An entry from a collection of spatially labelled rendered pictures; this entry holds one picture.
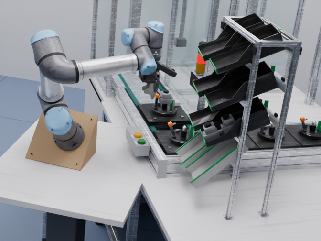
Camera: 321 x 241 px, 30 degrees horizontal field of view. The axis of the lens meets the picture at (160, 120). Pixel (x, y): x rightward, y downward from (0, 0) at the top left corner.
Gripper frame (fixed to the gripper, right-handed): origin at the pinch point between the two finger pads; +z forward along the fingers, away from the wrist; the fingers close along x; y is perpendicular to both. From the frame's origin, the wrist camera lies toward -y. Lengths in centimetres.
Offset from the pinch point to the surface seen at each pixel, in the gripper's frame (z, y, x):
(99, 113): 51, 4, -92
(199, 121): 2.8, -15.3, 22.4
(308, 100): 34, -127, -65
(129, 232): 78, 5, -3
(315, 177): 37, -83, 21
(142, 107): 26, -9, -46
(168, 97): 17.1, -21.0, -36.8
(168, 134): 26.3, -14.0, -12.3
